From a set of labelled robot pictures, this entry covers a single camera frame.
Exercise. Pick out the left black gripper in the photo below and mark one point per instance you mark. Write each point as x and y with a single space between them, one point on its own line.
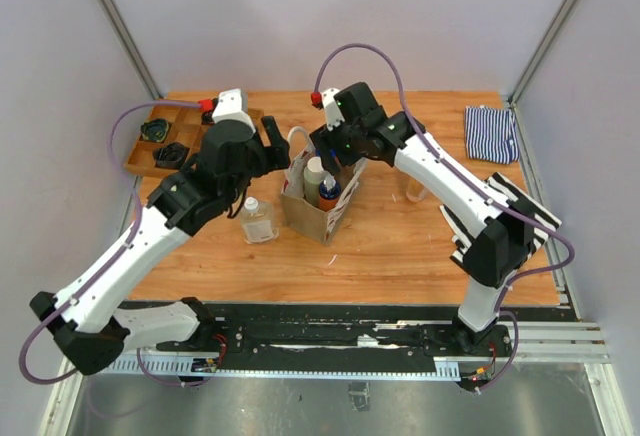
273 157

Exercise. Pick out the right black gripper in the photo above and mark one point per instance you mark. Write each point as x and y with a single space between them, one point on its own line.
325 139

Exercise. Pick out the orange spray bottle front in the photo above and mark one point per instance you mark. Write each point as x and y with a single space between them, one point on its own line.
329 192

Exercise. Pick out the clear bottle white cap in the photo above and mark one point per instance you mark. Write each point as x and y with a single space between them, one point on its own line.
257 218

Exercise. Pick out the clear bottle pink cap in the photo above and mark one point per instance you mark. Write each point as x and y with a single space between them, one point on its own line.
415 191

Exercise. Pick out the blue white striped cloth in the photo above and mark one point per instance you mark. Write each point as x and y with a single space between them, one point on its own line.
490 135

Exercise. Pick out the black white striped cloth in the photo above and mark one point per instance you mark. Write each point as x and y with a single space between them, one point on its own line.
512 197

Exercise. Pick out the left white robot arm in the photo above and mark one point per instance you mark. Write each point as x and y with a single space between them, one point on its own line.
86 320

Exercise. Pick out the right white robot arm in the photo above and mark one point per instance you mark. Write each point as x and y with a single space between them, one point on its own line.
493 243

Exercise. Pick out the canvas tote bag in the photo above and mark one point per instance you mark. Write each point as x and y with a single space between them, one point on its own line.
301 216

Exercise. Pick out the small black rolled belt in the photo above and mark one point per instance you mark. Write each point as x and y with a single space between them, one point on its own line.
207 117

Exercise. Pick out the wooden compartment tray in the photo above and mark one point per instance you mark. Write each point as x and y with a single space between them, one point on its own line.
186 128

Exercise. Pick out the green patterned rolled belt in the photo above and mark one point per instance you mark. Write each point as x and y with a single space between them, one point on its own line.
155 130

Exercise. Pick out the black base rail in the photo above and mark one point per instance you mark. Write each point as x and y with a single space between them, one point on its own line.
345 338

